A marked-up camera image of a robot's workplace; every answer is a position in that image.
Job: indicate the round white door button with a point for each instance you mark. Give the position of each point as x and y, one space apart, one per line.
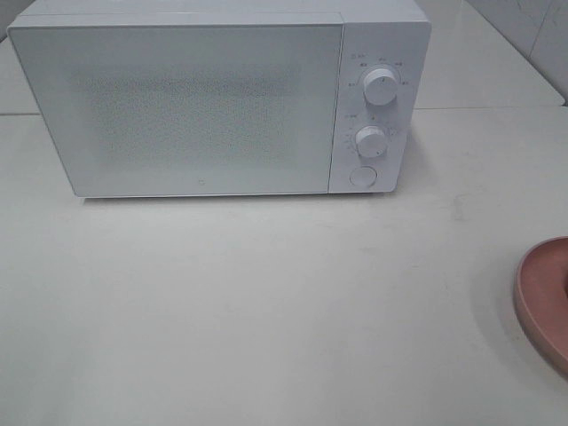
363 177

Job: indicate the pink round plate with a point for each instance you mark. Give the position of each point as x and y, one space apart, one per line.
540 299

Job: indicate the white microwave door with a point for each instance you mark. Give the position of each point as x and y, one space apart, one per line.
187 111

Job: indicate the lower white timer knob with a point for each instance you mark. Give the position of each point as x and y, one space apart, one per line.
371 142

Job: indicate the white microwave oven body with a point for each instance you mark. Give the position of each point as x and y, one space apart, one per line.
391 33

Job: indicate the upper white power knob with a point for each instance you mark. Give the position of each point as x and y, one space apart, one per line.
380 85

